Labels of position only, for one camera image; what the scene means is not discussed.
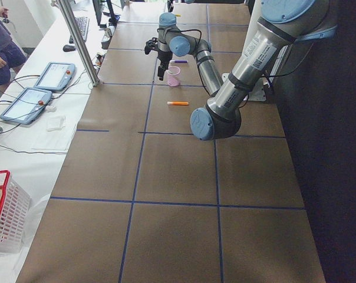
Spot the red white plastic basket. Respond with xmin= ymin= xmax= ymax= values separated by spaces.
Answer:
xmin=0 ymin=170 xmax=31 ymax=254

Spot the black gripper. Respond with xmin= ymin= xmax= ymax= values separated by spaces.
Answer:
xmin=157 ymin=50 xmax=170 ymax=81

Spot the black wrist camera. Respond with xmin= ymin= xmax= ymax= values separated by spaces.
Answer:
xmin=144 ymin=37 xmax=159 ymax=55

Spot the orange highlighter pen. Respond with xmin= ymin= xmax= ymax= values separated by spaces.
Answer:
xmin=167 ymin=101 xmax=189 ymax=106

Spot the far blue teach pendant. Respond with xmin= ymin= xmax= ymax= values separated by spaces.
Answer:
xmin=34 ymin=62 xmax=76 ymax=91

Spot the black computer mouse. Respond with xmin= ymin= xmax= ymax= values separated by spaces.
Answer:
xmin=62 ymin=45 xmax=76 ymax=52

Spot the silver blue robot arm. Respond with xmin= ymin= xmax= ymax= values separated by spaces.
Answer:
xmin=144 ymin=1 xmax=339 ymax=141

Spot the near blue teach pendant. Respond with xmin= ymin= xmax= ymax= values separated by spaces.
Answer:
xmin=0 ymin=87 xmax=52 ymax=125

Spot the white crumpled cloth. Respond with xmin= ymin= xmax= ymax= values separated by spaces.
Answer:
xmin=46 ymin=116 xmax=66 ymax=131

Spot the aluminium frame post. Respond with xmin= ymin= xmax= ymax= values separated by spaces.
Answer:
xmin=57 ymin=0 xmax=100 ymax=87

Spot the person in dark clothes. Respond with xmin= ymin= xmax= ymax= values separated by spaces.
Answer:
xmin=0 ymin=6 xmax=27 ymax=92

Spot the black keyboard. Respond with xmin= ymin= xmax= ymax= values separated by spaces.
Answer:
xmin=75 ymin=17 xmax=90 ymax=42

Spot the blue teach pendant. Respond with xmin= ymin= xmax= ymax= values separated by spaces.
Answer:
xmin=0 ymin=87 xmax=52 ymax=125
xmin=34 ymin=62 xmax=76 ymax=91

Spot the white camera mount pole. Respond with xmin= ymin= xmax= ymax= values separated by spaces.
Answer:
xmin=222 ymin=0 xmax=270 ymax=102

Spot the pink mesh pen holder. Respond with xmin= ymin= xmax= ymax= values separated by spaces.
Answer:
xmin=166 ymin=66 xmax=180 ymax=87

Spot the purple highlighter pen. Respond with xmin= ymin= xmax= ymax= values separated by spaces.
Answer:
xmin=170 ymin=60 xmax=188 ymax=64

